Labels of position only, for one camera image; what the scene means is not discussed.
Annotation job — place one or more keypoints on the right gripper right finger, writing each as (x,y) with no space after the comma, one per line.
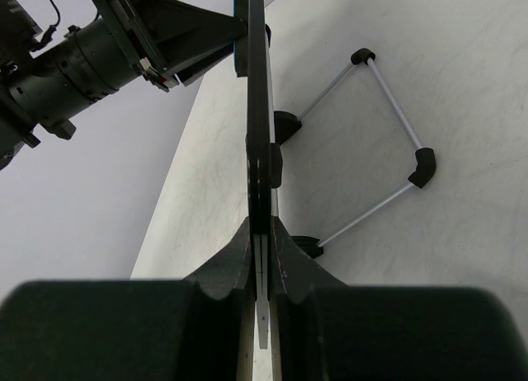
(323,329)

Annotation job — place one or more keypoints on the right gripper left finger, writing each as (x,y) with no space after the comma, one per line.
(196,328)

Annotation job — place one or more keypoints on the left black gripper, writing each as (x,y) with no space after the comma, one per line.
(168,42)

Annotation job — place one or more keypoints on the blue bone-shaped eraser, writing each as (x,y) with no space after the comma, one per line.
(240,45)

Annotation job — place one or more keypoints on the small black-framed whiteboard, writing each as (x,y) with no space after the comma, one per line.
(251,58)

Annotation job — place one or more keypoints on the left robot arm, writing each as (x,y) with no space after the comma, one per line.
(47,85)

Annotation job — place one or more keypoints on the whiteboard wire stand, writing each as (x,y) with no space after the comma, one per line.
(349,153)

